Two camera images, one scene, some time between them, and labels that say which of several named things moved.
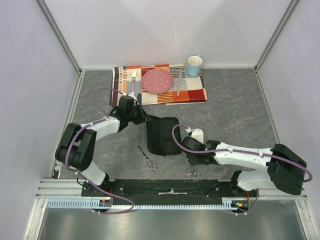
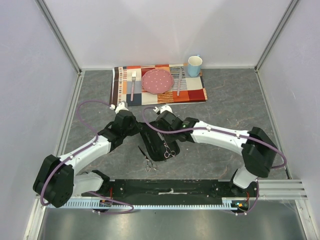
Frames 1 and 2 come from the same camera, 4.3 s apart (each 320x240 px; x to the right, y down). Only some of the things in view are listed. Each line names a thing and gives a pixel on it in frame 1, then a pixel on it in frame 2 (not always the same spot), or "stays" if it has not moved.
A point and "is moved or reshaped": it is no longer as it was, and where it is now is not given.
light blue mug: x=194 y=63 stays
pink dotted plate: x=157 y=81 stays
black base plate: x=165 y=192 stays
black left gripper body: x=136 y=115 -> x=133 y=130
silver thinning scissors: x=189 y=172 -> x=168 y=153
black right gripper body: x=194 y=160 -> x=161 y=123
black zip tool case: x=159 y=141 is moved or reshaped
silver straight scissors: x=148 y=167 stays
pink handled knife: x=180 y=76 stays
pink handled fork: x=133 y=76 stays
